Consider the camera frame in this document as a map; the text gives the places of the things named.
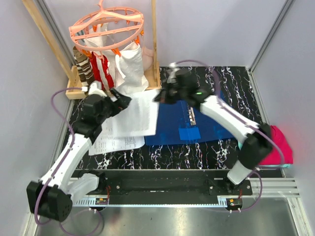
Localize purple cable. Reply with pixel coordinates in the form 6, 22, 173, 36
169, 59, 286, 212
33, 87, 104, 236

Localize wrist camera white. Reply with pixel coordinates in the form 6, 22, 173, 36
168, 62, 180, 75
82, 81, 107, 97

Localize blue plastic folder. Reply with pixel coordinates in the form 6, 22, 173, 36
145, 101, 234, 146

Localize black marble pattern mat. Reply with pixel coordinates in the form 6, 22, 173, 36
77, 66, 263, 170

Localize wooden rack frame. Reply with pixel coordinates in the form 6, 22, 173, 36
22, 0, 161, 100

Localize pale pink hanging cloth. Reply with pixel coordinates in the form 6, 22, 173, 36
142, 46, 154, 71

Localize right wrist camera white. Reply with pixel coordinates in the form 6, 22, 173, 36
168, 62, 180, 75

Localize white hanging towel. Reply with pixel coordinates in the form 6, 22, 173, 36
115, 42, 149, 95

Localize pink folded t-shirt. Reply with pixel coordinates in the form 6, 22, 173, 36
258, 125, 294, 166

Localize white cloth behind hanger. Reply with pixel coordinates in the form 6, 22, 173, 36
84, 23, 108, 47

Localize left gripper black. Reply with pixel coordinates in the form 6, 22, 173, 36
97, 88, 131, 123

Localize white printed paper files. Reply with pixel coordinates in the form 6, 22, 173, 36
102, 89, 159, 138

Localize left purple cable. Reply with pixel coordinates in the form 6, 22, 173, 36
33, 87, 104, 236

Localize brown striped sock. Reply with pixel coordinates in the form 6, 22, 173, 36
72, 46, 95, 87

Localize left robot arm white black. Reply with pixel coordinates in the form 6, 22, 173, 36
27, 88, 131, 224

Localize pink round clip hanger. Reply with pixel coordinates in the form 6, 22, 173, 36
68, 0, 144, 59

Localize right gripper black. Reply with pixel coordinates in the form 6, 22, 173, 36
154, 80, 186, 106

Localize teal folded garment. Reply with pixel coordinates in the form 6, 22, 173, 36
237, 141, 291, 169

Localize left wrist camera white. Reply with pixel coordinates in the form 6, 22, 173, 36
82, 81, 107, 97

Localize white table form sheet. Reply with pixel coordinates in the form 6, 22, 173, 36
88, 119, 145, 156

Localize red white striped sock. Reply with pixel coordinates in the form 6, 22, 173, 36
90, 53, 114, 90

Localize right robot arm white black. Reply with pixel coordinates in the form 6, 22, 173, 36
154, 67, 273, 195

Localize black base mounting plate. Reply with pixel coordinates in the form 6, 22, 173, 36
96, 177, 253, 196

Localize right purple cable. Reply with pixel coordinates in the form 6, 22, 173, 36
169, 59, 286, 212

